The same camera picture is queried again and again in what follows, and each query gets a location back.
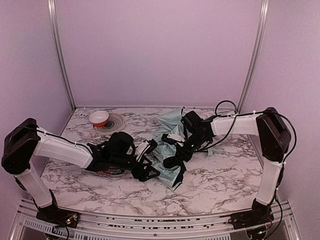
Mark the mint green folding umbrella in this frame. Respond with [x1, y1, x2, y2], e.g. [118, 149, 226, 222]
[147, 107, 216, 192]

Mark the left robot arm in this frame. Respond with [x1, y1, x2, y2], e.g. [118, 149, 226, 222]
[1, 118, 160, 228]

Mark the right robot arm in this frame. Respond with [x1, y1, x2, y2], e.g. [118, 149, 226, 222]
[162, 107, 297, 230]

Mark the red patterned bowl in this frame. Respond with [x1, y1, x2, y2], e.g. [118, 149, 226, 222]
[97, 168, 124, 176]

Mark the orange white bowl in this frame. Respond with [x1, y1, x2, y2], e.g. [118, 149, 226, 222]
[89, 110, 110, 127]

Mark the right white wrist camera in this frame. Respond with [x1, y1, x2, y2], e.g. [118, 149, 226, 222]
[161, 133, 185, 145]

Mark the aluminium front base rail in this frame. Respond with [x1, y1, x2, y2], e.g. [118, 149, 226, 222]
[8, 199, 301, 240]

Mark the right aluminium frame post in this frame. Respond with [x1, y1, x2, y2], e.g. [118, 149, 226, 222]
[237, 0, 270, 112]

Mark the aluminium frame post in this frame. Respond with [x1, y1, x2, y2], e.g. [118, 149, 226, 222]
[237, 0, 270, 112]
[47, 0, 77, 112]

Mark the left aluminium frame post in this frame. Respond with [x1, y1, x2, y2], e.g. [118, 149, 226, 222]
[47, 0, 77, 112]

